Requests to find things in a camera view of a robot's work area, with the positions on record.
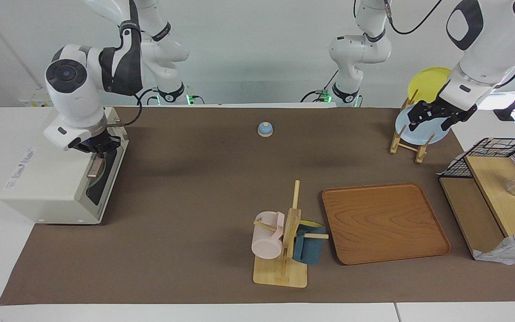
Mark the yellow plate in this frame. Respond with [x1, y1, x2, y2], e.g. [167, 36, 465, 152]
[407, 67, 452, 106]

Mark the wooden shelf unit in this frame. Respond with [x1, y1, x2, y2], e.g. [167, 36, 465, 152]
[439, 155, 515, 261]

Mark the brown wooden tray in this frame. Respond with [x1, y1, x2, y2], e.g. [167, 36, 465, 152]
[321, 182, 451, 265]

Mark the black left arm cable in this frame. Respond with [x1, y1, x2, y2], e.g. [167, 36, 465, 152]
[385, 0, 515, 89]

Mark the wooden plate rack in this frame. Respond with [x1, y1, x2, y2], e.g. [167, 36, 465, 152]
[389, 89, 437, 164]

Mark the dark teal mug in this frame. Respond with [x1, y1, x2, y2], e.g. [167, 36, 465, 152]
[292, 220, 326, 265]

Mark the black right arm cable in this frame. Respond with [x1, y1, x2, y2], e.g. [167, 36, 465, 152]
[106, 89, 144, 128]

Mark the white protective wrap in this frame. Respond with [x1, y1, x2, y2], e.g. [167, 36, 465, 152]
[472, 230, 515, 266]

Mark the cream toaster oven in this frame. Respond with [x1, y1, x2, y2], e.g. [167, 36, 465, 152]
[0, 106, 129, 225]

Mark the wooden mug tree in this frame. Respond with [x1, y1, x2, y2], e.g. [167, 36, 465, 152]
[253, 180, 329, 288]

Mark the pink mug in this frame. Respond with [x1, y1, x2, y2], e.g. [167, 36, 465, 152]
[251, 211, 286, 260]

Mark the black base cable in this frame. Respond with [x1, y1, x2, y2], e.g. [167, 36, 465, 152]
[139, 87, 160, 106]
[300, 69, 339, 103]

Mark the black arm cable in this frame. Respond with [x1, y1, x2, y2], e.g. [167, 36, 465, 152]
[106, 89, 144, 128]
[385, 0, 515, 89]

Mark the brown table mat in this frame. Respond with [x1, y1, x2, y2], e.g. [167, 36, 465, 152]
[0, 106, 515, 305]

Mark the light blue plate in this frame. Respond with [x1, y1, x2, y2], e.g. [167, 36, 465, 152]
[395, 104, 451, 145]

